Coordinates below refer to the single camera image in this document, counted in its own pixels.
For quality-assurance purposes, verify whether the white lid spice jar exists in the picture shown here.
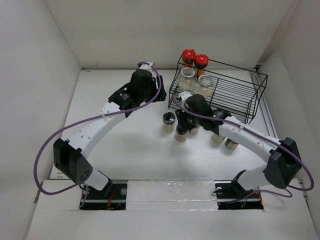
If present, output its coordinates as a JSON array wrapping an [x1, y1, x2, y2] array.
[[189, 126, 200, 135], [224, 138, 239, 150]]

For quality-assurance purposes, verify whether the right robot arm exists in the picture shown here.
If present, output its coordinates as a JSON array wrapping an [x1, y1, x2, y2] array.
[[173, 91, 302, 198]]

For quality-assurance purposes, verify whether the red lid sauce jar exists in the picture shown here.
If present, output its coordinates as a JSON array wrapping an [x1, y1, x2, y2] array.
[[181, 48, 197, 68], [194, 53, 210, 77]]

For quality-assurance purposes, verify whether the black wire rack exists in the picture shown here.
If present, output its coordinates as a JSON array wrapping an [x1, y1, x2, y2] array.
[[169, 51, 269, 127]]

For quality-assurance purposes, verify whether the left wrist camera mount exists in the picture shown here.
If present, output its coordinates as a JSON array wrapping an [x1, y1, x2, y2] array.
[[138, 61, 155, 74]]

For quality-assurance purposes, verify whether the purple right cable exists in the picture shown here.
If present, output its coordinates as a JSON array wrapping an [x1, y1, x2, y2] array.
[[173, 97, 315, 203]]

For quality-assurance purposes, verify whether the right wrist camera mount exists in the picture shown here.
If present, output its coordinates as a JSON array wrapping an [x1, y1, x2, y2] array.
[[176, 91, 193, 106]]

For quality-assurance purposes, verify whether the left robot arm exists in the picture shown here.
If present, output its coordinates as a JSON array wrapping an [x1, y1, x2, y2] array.
[[53, 69, 167, 199]]

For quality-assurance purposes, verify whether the clear glass jar front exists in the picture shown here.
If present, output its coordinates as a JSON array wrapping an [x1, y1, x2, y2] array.
[[194, 74, 214, 98]]

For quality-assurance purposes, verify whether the clear glass jar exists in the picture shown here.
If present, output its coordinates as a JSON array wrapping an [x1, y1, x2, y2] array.
[[178, 67, 196, 91], [194, 74, 214, 98]]

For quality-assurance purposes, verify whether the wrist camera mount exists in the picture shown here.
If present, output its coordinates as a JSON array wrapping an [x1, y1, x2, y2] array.
[[176, 91, 193, 106], [138, 61, 155, 74]]

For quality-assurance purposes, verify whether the black cap spice grinder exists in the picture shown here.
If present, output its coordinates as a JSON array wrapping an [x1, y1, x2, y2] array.
[[174, 127, 188, 143], [211, 133, 225, 144], [162, 112, 176, 133]]

